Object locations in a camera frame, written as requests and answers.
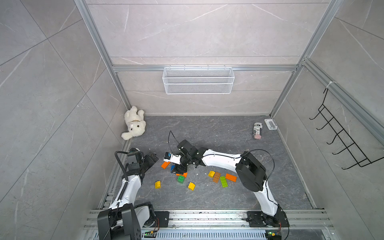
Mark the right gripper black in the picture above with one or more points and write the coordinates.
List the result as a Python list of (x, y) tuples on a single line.
[(179, 169)]

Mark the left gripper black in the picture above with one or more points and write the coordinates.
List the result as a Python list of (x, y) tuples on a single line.
[(148, 160)]

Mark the orange 2x4 lego plate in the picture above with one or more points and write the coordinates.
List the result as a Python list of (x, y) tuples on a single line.
[(165, 165)]

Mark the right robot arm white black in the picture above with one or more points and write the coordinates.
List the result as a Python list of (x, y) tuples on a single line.
[(250, 171)]

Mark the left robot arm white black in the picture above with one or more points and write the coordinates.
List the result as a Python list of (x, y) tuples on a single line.
[(123, 220)]

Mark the dark green lego brick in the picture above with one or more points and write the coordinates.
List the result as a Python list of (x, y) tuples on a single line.
[(181, 179)]

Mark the yellow lego brick right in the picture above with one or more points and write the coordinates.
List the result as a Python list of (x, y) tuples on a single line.
[(211, 174)]

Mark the yellow lego brick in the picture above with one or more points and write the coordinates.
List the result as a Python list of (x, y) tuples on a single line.
[(191, 186), (157, 185), (211, 174)]

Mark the yellow lego brick middle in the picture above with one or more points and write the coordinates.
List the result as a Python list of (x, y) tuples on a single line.
[(191, 186)]

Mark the yellow lego brick left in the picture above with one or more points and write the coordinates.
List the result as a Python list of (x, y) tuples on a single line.
[(157, 185)]

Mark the brown lego plate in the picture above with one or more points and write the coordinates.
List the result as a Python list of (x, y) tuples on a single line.
[(216, 177)]

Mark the light green lego plate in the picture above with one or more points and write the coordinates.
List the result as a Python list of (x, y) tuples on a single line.
[(224, 182)]

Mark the white teddy bear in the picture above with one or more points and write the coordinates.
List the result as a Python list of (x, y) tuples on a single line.
[(135, 122)]

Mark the flag pattern can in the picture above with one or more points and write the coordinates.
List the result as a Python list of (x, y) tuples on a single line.
[(257, 131)]

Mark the small white box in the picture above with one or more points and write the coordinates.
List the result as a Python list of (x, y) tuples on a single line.
[(271, 125)]

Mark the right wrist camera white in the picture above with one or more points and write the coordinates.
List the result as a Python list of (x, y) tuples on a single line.
[(169, 157)]

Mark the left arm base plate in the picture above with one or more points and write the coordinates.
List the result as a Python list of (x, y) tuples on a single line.
[(159, 219)]

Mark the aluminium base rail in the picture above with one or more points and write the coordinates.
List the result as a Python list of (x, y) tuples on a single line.
[(232, 225)]

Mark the white wire mesh basket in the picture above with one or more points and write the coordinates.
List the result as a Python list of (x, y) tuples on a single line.
[(198, 80)]

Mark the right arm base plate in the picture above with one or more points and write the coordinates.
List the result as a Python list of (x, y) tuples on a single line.
[(258, 219)]

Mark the black wire hook rack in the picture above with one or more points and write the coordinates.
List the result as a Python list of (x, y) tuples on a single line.
[(341, 135)]

